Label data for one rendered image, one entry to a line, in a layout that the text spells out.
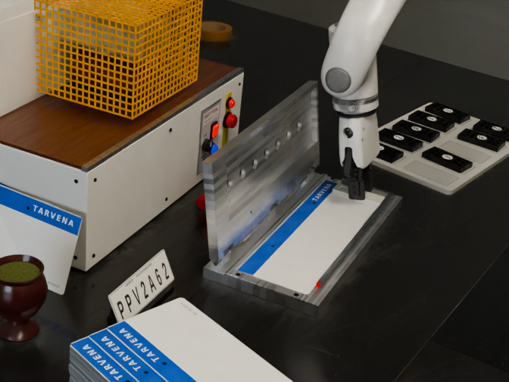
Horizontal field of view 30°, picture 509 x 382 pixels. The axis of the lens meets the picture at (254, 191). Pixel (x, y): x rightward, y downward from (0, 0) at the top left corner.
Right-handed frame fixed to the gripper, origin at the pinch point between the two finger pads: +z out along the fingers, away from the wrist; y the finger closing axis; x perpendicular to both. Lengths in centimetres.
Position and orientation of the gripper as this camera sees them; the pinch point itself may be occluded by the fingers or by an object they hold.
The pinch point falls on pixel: (360, 185)
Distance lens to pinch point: 184.0
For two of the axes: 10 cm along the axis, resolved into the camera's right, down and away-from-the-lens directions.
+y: 4.4, -3.9, 8.1
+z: 0.9, 9.2, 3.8
